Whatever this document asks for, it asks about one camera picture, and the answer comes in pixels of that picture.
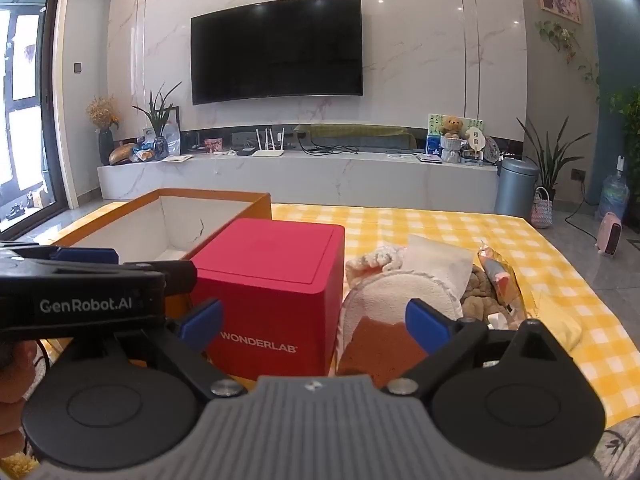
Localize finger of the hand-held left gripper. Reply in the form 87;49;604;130
118;260;198;297
0;241;119;266

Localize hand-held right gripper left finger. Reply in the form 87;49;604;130
112;298;251;402

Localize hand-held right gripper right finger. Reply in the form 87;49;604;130
387;298;571;402

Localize white plush slipper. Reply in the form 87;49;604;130
337;270;468;391

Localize orange cardboard box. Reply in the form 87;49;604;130
37;188;272;322

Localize white cloth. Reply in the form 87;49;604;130
402;234;476;306

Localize brown plush toy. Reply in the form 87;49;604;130
460;265;506;322

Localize pink white knitted hat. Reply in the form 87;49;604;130
345;242;406;286

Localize snack packet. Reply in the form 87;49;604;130
477;242;528;331

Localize person's left hand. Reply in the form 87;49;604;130
0;340;46;438

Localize yellow checked tablecloth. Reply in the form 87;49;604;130
40;201;640;433

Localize clear plastic bag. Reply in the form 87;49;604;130
162;121;182;156

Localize dried flowers in vase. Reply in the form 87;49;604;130
86;96;122;165

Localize glass balcony door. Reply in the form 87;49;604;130
0;0;68;241

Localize white router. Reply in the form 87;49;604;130
252;129;286;157

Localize green plant in glass vase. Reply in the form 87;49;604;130
131;82;183;161

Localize woven basket bag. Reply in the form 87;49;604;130
530;187;555;228

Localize grey blue trash can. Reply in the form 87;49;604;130
495;158;540;218

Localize white marble television cabinet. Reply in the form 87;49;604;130
97;152;501;213

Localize white paddle fan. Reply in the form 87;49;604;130
465;127;487;162

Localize teddy bear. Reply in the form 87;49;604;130
439;116;465;163

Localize pink heater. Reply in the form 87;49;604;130
595;211;623;258

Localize long leaf potted plant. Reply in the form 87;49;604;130
517;117;591;201

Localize green picture board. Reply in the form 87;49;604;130
427;113;485;153

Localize blue water bottle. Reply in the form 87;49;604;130
598;156;630;221

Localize bushy green leafy plant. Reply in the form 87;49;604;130
607;87;640;136

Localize hanging vine plant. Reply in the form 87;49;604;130
535;20;601;101

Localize black power cable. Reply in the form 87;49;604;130
565;180;601;241

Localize black cables on cabinet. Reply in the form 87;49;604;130
300;130;361;154

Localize black wall television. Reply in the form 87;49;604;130
190;0;363;106

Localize framed wall picture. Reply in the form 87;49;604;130
535;0;583;25

